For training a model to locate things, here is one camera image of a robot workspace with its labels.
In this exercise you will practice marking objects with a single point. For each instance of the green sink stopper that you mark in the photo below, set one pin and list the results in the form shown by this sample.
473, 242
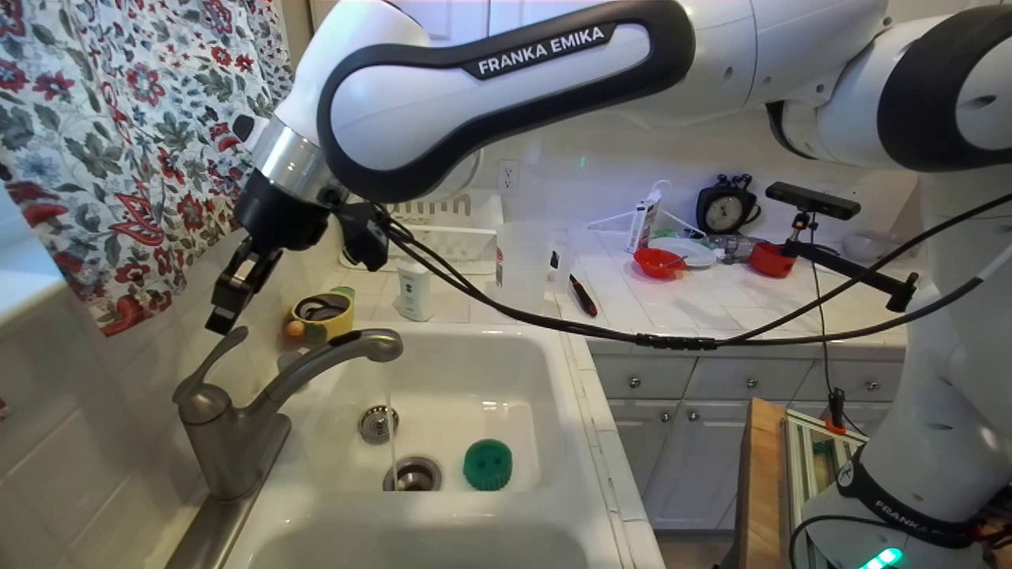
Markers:
487, 467

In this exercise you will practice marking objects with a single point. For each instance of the floral curtain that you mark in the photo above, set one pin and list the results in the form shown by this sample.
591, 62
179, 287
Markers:
121, 133

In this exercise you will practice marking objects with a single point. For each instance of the clear plastic pitcher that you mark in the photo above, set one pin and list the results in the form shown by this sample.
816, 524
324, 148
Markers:
521, 268

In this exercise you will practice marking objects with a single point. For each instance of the white lower cabinets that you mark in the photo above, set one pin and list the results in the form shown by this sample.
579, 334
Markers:
683, 416

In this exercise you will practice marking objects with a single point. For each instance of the white double sink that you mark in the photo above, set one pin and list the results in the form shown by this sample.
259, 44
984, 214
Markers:
327, 507

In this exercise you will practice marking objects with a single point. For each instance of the brushed metal faucet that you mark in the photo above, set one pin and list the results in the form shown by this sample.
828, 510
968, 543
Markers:
235, 448

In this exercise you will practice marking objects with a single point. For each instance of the black camera on stand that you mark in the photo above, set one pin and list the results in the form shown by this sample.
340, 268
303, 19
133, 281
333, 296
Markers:
809, 203

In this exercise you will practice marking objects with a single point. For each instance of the red bowl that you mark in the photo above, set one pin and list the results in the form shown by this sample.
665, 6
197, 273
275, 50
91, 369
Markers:
768, 259
658, 263

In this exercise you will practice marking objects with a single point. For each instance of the black kitchen scale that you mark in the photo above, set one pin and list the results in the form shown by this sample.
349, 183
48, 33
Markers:
727, 203

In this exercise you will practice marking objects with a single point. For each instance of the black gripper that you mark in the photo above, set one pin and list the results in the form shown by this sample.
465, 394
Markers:
274, 223

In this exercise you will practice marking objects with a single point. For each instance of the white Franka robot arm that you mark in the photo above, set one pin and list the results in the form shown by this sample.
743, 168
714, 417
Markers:
381, 112

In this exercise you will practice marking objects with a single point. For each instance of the red bowl right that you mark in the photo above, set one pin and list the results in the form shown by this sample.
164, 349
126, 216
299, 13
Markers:
768, 259

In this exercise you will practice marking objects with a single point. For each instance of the metal sink drain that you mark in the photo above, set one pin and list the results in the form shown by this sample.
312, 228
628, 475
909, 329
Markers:
413, 473

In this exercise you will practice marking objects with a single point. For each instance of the white dish rack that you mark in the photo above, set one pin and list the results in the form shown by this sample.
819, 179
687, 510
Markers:
460, 228

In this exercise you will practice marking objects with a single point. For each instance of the wooden board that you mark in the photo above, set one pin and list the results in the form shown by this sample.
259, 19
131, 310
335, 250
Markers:
764, 521

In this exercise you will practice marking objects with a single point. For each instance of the white soap bottle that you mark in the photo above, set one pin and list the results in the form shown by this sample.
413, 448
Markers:
416, 291

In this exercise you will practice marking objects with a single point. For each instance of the yellow cup with sponge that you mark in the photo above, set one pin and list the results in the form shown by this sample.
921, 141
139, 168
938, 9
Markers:
321, 318

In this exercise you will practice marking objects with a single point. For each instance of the red bowl left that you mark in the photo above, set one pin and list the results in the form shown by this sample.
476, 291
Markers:
658, 263

